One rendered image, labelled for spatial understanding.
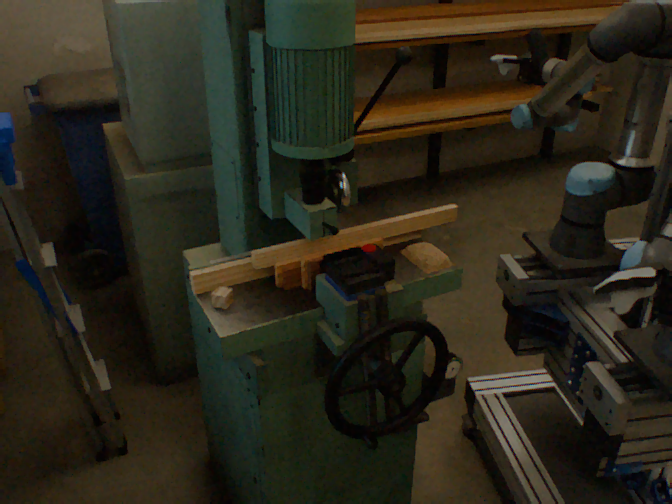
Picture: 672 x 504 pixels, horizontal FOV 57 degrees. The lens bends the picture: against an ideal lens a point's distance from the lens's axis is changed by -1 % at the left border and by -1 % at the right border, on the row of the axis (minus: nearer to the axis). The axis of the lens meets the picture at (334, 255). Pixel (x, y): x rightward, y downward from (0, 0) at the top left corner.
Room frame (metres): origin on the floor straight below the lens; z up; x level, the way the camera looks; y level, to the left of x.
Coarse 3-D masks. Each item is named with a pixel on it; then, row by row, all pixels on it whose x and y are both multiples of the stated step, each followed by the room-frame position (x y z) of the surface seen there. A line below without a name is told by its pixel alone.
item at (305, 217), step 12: (288, 192) 1.34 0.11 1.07; (300, 192) 1.34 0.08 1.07; (288, 204) 1.33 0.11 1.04; (300, 204) 1.27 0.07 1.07; (312, 204) 1.27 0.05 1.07; (324, 204) 1.27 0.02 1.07; (288, 216) 1.33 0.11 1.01; (300, 216) 1.27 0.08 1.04; (312, 216) 1.23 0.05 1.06; (324, 216) 1.25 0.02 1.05; (336, 216) 1.26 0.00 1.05; (300, 228) 1.27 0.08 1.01; (312, 228) 1.23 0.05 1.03; (324, 228) 1.25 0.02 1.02
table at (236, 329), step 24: (408, 240) 1.42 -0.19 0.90; (408, 264) 1.30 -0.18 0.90; (456, 264) 1.30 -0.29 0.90; (240, 288) 1.19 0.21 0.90; (264, 288) 1.19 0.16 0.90; (408, 288) 1.22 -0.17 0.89; (432, 288) 1.25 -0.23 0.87; (456, 288) 1.28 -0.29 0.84; (216, 312) 1.10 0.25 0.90; (240, 312) 1.10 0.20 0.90; (264, 312) 1.10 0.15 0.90; (288, 312) 1.10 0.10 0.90; (312, 312) 1.11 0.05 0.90; (216, 336) 1.03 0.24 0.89; (240, 336) 1.03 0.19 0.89; (264, 336) 1.05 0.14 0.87; (288, 336) 1.08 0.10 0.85; (336, 336) 1.06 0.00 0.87
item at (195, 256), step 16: (192, 256) 1.52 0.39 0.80; (208, 256) 1.52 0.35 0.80; (224, 256) 1.52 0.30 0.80; (400, 336) 1.21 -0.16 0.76; (256, 352) 1.09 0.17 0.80; (304, 352) 1.10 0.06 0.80; (320, 352) 1.11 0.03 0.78; (240, 368) 1.14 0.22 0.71; (256, 368) 1.05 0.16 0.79; (272, 368) 1.06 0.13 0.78; (288, 368) 1.08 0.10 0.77; (304, 368) 1.09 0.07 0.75; (320, 368) 1.11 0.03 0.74; (256, 384) 1.05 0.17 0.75; (272, 384) 1.06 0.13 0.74; (288, 384) 1.08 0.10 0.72
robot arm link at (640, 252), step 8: (664, 224) 0.94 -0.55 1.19; (664, 232) 0.92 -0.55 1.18; (656, 240) 0.92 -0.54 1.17; (664, 240) 0.91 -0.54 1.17; (632, 248) 0.92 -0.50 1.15; (640, 248) 0.92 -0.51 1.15; (648, 248) 0.91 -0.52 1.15; (656, 248) 0.90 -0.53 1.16; (664, 248) 0.89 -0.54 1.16; (624, 256) 0.92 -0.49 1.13; (632, 256) 0.91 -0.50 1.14; (640, 256) 0.90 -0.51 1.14; (648, 256) 0.90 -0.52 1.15; (656, 256) 0.89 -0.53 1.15; (664, 256) 0.88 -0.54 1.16; (624, 264) 0.91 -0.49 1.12; (632, 264) 0.90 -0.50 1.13
